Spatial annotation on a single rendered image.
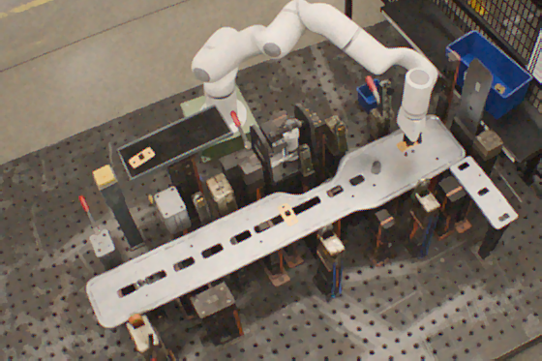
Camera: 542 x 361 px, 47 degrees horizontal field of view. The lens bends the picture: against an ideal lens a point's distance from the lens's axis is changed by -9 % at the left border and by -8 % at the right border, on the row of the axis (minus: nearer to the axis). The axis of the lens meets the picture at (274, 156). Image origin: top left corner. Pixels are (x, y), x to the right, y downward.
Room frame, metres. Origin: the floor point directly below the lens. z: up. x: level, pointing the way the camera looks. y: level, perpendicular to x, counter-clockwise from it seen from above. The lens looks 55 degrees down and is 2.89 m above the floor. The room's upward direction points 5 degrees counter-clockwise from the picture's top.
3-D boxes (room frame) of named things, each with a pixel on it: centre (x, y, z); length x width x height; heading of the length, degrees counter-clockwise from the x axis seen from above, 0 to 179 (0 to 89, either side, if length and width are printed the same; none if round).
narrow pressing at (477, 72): (1.35, -0.70, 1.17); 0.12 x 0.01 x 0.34; 23
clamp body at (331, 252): (0.94, -0.15, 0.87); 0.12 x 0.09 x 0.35; 23
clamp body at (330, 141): (1.37, -0.22, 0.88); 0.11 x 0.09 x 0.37; 23
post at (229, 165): (1.24, 0.15, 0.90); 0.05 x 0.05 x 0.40; 23
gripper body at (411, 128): (1.26, -0.45, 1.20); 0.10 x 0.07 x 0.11; 23
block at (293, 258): (1.09, -0.02, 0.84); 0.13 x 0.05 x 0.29; 23
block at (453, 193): (1.12, -0.60, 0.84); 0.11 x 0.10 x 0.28; 23
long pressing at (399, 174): (1.06, -0.01, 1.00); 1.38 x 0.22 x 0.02; 113
